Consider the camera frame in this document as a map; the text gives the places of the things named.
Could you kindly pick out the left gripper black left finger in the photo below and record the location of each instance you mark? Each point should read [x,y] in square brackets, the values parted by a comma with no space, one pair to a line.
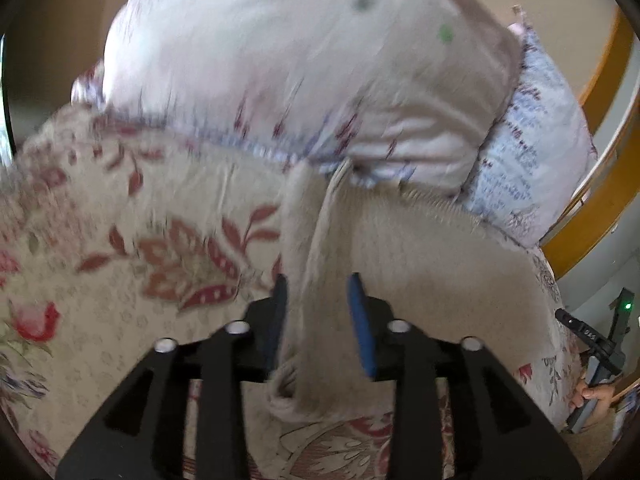
[138,432]

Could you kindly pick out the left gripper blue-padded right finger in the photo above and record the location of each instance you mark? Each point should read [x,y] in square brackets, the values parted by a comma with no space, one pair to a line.
[458,413]

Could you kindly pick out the beige cable-knit sweater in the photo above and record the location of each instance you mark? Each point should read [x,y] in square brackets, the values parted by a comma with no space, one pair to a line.
[440,268]

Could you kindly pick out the person's right hand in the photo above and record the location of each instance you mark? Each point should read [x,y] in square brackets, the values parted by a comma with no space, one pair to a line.
[603,394]

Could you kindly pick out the floral bedspread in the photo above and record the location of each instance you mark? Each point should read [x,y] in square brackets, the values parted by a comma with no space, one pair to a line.
[114,236]

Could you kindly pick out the lavender-print white pillow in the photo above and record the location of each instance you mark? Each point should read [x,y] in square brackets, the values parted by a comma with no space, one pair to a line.
[538,152]

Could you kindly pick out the pink pillow with green clover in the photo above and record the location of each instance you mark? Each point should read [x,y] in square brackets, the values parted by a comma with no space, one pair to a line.
[408,90]

